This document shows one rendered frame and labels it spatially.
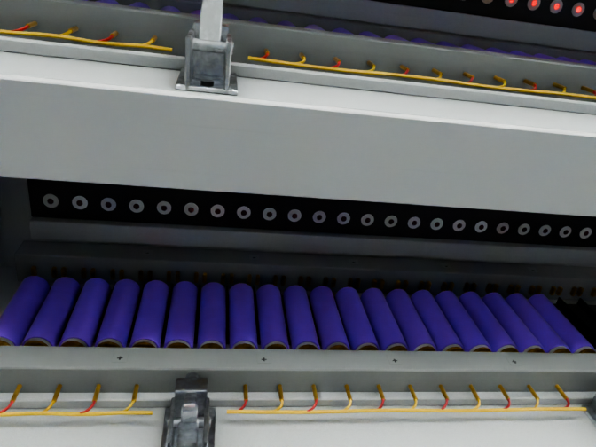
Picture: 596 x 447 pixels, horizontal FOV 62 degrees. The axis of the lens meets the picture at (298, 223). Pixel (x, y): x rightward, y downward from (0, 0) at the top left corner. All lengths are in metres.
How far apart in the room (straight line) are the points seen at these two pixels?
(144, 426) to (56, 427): 0.05
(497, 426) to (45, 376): 0.27
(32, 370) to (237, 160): 0.16
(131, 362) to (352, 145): 0.17
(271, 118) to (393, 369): 0.17
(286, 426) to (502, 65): 0.25
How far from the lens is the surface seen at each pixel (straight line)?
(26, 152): 0.25
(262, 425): 0.31
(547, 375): 0.38
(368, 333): 0.35
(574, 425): 0.38
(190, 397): 0.28
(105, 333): 0.33
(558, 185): 0.30
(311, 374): 0.31
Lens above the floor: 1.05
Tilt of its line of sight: 8 degrees down
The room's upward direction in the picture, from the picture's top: 5 degrees clockwise
